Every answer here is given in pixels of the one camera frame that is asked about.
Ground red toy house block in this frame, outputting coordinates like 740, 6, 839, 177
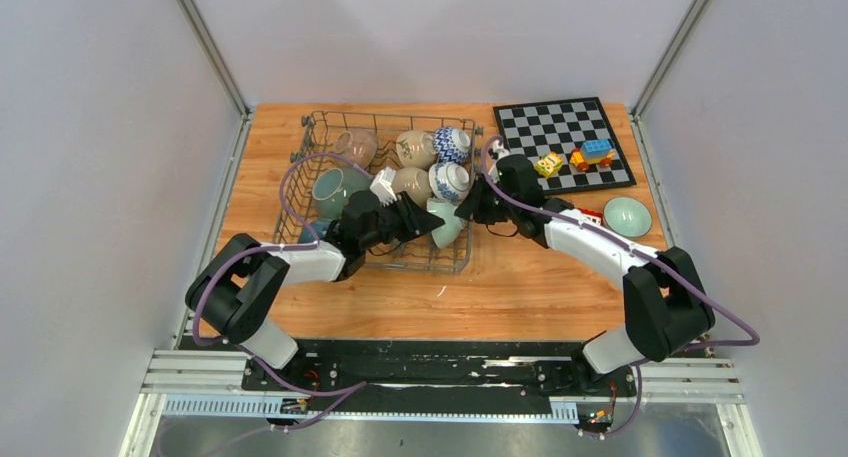
579, 208, 603, 226

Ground black white chessboard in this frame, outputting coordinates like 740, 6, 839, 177
493, 97, 636, 195

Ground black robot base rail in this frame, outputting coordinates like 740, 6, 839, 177
242, 338, 637, 415

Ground white bowl blue roses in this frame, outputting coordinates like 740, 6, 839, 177
428, 162, 472, 205

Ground grey wire dish rack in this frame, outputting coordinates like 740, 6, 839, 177
272, 110, 483, 274

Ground white bowl green dashes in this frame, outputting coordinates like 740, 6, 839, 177
602, 196, 653, 238

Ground toy brick car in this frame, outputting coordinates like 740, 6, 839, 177
569, 139, 615, 172

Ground plain beige bowl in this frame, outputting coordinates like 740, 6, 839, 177
392, 167, 433, 209

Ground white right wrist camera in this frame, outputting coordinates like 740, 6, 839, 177
487, 142, 511, 183

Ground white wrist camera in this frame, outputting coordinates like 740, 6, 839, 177
369, 167, 397, 206
487, 142, 511, 183

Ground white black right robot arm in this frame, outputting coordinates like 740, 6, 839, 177
456, 155, 715, 395

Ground yellow owl toy block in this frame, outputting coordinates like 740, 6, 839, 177
533, 152, 564, 179

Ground blue white zigzag bowl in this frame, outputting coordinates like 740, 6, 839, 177
433, 126, 472, 165

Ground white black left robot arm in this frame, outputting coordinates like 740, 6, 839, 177
185, 191, 445, 390

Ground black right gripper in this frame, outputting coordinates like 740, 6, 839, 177
454, 174, 519, 226

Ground beige bowl with flower sprig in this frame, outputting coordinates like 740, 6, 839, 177
395, 130, 438, 170

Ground dark blue floral bowl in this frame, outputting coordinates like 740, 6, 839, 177
297, 218, 332, 244

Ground mint green leaf bowl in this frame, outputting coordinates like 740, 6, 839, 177
427, 198, 466, 249

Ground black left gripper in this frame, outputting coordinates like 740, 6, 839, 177
361, 191, 445, 252

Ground teal bowl with orange flower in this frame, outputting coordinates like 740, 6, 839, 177
312, 167, 372, 220

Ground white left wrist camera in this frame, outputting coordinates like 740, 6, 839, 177
369, 167, 397, 206

